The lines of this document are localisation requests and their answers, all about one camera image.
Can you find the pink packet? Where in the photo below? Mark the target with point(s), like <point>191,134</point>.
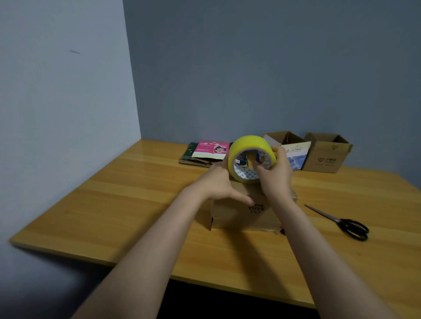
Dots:
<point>209,149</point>

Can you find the blue and white packet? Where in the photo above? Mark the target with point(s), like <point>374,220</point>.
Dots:
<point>299,156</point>

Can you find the dark green packet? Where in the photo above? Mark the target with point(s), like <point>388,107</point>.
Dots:
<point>190,151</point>

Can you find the flattened brown cardboard pieces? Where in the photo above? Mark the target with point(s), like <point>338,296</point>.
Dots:
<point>195,161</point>

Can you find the person's left hand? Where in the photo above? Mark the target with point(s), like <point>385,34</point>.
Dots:
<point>213,182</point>

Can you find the yellow tape roll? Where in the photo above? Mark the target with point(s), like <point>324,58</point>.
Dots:
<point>250,143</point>

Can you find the person's left thumb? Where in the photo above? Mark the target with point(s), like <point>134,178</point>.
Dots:
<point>241,198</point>

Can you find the open cardboard box heart print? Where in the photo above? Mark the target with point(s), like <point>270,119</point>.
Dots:
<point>325,157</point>

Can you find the closed brown cardboard box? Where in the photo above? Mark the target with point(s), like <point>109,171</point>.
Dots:
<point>236,215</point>

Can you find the person's right hand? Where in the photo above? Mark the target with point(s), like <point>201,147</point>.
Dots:
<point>276,180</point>

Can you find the person's right forearm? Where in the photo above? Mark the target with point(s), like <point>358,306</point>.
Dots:
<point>315,256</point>

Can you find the person's right thumb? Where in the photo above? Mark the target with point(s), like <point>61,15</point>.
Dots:
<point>261,175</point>

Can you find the person's left forearm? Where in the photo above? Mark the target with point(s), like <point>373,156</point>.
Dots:
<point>154,253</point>

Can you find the small open cardboard box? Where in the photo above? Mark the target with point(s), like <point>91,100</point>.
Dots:
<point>283,136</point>

